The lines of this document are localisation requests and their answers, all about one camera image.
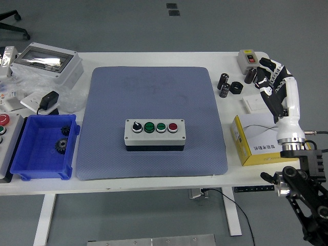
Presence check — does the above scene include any yellow white cardboard box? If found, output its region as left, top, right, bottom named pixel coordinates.
left=230, top=113, right=312, bottom=167

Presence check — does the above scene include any white table leg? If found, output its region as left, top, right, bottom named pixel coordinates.
left=223, top=188, right=243, bottom=237
left=32, top=194, right=57, bottom=246

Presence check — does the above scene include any large black gear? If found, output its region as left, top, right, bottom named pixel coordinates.
left=54, top=137, right=69, bottom=155

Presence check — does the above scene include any blue plastic bin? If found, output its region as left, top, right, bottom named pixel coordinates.
left=9, top=114, right=81, bottom=181

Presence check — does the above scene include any clear plastic bag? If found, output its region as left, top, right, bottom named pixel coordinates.
left=0, top=68, right=88, bottom=115

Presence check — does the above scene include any black power adapter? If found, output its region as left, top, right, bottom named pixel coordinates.
left=36, top=90, right=60, bottom=115

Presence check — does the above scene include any black cylindrical capacitor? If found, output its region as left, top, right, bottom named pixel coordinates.
left=244, top=67, right=258, bottom=85
left=219, top=82, right=231, bottom=98
left=217, top=72, right=230, bottom=90

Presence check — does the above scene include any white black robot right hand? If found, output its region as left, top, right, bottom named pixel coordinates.
left=256, top=57, right=306, bottom=141

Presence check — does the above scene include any black office chair base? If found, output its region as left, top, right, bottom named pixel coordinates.
left=0, top=9, right=31, bottom=41

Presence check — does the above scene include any white boxy device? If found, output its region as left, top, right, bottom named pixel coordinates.
left=0, top=46, right=19, bottom=79

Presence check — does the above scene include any black hex nut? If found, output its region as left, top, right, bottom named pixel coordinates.
left=229, top=81, right=243, bottom=95

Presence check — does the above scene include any grey emergency-stop control box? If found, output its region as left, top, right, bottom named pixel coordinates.
left=0, top=113, right=26, bottom=183

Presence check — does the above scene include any grey red-black push switch box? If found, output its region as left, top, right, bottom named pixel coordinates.
left=236, top=49, right=264, bottom=76

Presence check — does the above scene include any black floor cable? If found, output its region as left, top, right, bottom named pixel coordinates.
left=202, top=189, right=256, bottom=246

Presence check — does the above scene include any black table control panel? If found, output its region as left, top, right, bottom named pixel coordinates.
left=233, top=186, right=275, bottom=192

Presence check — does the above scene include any white wall switch plate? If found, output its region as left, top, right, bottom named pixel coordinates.
left=241, top=93, right=272, bottom=115

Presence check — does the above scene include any blue-grey table mat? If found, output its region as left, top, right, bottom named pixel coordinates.
left=76, top=66, right=229, bottom=181

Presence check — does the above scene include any grey four-button control box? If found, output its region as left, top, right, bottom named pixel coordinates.
left=124, top=118, right=186, bottom=152

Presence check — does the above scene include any grey under-table bracket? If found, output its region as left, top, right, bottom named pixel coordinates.
left=189, top=189, right=210, bottom=200

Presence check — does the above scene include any white box with orange print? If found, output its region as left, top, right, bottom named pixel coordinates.
left=0, top=88, right=26, bottom=113

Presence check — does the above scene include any grey metal plate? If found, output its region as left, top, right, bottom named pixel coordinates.
left=87, top=233, right=216, bottom=246

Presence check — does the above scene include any grey enclosure with clear lid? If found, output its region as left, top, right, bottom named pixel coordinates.
left=9, top=42, right=85, bottom=90

